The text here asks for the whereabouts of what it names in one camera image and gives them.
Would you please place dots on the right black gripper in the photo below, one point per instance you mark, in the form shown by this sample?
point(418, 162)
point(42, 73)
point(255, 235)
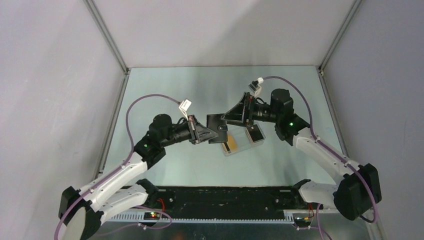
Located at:
point(243, 111)

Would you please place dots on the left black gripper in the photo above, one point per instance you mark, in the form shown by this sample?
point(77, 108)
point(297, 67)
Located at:
point(198, 133)

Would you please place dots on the black card holder wallet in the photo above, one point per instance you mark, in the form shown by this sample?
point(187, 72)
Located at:
point(215, 123)

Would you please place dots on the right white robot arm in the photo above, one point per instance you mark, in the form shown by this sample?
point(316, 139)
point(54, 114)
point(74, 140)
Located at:
point(356, 187)

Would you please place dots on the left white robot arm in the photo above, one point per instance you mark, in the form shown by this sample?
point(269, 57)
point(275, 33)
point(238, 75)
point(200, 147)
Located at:
point(82, 211)

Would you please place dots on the black credit card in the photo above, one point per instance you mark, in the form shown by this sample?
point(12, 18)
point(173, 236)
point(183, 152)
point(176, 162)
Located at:
point(255, 134)

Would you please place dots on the clear plastic card tray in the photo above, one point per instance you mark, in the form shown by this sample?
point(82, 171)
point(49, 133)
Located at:
point(242, 140)

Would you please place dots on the orange credit card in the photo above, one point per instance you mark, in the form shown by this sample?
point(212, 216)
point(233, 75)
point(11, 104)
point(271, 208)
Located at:
point(230, 146)

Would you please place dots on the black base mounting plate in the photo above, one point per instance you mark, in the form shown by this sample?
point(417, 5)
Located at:
point(227, 203)

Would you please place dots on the left controller board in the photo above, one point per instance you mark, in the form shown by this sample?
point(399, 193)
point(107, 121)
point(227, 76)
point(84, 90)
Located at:
point(151, 216)

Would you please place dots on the controller board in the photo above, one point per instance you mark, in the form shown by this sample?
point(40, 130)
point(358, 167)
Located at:
point(302, 223)
point(151, 216)

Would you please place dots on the right controller board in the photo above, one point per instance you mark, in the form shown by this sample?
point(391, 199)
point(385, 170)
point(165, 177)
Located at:
point(302, 223)

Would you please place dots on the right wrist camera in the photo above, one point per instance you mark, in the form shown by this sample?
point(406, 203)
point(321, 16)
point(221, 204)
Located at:
point(255, 85)

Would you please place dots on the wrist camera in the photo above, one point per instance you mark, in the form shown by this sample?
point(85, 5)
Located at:
point(184, 106)
point(255, 85)

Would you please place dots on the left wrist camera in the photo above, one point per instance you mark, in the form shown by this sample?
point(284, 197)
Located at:
point(184, 106)

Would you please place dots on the right aluminium frame post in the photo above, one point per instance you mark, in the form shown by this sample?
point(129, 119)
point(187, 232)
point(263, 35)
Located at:
point(340, 34)

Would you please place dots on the aluminium frame post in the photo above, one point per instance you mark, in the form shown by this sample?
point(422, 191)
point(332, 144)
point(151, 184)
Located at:
point(106, 34)
point(340, 34)

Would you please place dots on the left aluminium frame post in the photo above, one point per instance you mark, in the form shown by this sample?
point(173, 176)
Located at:
point(106, 34)

